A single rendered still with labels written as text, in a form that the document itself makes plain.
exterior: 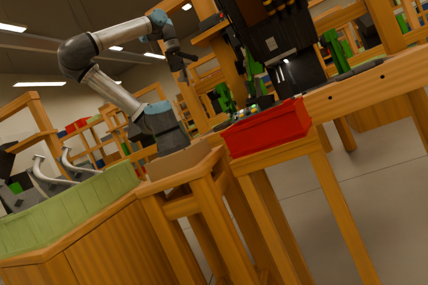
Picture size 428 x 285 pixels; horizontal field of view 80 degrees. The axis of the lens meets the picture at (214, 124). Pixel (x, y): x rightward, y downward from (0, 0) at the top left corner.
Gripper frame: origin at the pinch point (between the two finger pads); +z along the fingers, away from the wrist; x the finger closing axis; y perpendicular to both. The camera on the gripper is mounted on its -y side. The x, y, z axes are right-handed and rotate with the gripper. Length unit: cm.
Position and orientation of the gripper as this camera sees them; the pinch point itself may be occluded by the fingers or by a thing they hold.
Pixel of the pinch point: (188, 83)
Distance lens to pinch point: 142.9
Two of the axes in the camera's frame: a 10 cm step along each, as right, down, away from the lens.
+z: 3.0, 9.4, 1.6
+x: 1.0, 1.3, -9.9
